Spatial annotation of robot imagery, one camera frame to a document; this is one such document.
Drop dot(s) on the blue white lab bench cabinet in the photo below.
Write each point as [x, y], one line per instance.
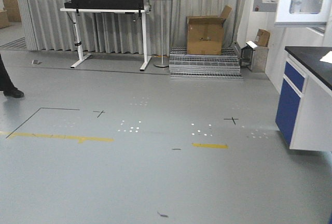
[304, 110]

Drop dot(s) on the white paper sheet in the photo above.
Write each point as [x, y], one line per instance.
[327, 58]

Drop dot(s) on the large open cardboard box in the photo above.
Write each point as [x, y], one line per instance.
[205, 34]

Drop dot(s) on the white standing desk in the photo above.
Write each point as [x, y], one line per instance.
[108, 24]

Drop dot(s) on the person leg black shoe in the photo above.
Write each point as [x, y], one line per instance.
[7, 87]

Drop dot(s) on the metal grating stack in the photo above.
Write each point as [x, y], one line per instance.
[199, 66]

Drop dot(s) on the grey curtain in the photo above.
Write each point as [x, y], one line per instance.
[47, 28]

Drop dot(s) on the white wall cabinet glass door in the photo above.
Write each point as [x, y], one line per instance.
[302, 13]

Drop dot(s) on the small metal box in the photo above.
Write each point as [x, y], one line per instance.
[254, 57]

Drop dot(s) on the small cardboard box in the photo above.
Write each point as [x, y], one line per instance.
[262, 38]

